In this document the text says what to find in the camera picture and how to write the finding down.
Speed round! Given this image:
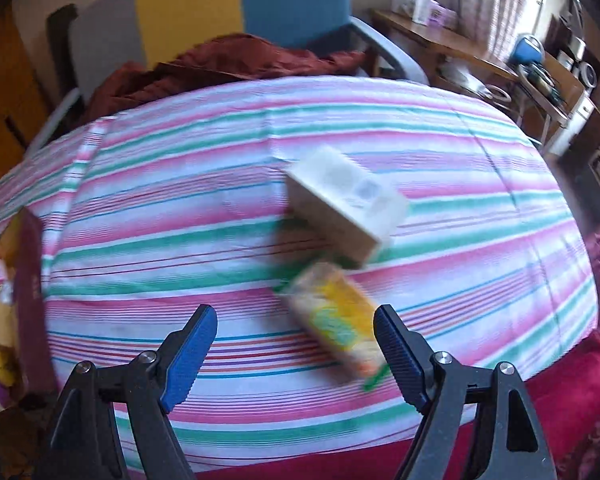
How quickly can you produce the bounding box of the grey yellow blue chair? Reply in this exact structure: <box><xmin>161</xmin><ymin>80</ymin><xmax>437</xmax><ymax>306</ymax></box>
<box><xmin>27</xmin><ymin>0</ymin><xmax>431</xmax><ymax>151</ymax></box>

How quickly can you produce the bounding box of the pink patterned curtain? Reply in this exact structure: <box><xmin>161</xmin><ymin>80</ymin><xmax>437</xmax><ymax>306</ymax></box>
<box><xmin>457</xmin><ymin>0</ymin><xmax>551</xmax><ymax>63</ymax></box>

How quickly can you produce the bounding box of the dark red cloth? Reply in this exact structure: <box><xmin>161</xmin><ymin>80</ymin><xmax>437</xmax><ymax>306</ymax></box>
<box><xmin>82</xmin><ymin>32</ymin><xmax>368</xmax><ymax>121</ymax></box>

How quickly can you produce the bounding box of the silver stereo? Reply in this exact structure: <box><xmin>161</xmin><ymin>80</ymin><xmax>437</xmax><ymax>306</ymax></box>
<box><xmin>555</xmin><ymin>35</ymin><xmax>600</xmax><ymax>88</ymax></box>

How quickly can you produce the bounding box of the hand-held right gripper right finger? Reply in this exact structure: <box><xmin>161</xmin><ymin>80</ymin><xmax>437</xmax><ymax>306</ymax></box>
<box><xmin>372</xmin><ymin>304</ymin><xmax>556</xmax><ymax>480</ymax></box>

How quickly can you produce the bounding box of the wooden desk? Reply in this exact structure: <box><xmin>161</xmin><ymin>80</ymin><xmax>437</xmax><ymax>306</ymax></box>
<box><xmin>370</xmin><ymin>7</ymin><xmax>586</xmax><ymax>111</ymax></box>

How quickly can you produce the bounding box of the purple box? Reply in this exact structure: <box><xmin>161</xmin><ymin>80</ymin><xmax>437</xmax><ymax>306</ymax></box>
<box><xmin>427</xmin><ymin>0</ymin><xmax>458</xmax><ymax>28</ymax></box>

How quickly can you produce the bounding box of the gold tin box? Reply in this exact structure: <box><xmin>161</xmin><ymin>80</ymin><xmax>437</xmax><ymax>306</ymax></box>
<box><xmin>0</xmin><ymin>207</ymin><xmax>58</xmax><ymax>411</ymax></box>

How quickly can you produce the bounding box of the white plastic bag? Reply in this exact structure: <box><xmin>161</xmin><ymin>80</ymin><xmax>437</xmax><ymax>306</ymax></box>
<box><xmin>437</xmin><ymin>60</ymin><xmax>486</xmax><ymax>93</ymax></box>

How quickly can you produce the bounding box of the cream box with barcode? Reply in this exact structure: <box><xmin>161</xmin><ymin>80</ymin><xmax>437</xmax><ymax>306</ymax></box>
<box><xmin>284</xmin><ymin>144</ymin><xmax>411</xmax><ymax>268</ymax></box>

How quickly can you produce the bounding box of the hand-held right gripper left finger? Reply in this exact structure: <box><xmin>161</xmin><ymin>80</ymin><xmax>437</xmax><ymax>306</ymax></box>
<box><xmin>47</xmin><ymin>304</ymin><xmax>219</xmax><ymax>480</ymax></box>

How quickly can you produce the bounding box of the red bedspread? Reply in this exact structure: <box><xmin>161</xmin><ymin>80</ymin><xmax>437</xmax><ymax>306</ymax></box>
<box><xmin>110</xmin><ymin>220</ymin><xmax>600</xmax><ymax>480</ymax></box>

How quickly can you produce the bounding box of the green yellow cracker packet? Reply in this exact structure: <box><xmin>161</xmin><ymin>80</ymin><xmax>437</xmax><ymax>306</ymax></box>
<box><xmin>275</xmin><ymin>260</ymin><xmax>393</xmax><ymax>391</ymax></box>

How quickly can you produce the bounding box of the blue bag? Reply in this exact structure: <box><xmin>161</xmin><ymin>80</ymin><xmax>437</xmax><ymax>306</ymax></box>
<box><xmin>510</xmin><ymin>34</ymin><xmax>546</xmax><ymax>65</ymax></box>

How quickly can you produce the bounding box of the metal rack table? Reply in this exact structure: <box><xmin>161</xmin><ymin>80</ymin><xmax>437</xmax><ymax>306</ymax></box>
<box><xmin>515</xmin><ymin>55</ymin><xmax>581</xmax><ymax>146</ymax></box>

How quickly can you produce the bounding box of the wooden wardrobe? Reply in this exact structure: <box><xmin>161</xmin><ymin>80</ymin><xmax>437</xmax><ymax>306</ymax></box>
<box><xmin>0</xmin><ymin>5</ymin><xmax>51</xmax><ymax>181</ymax></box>

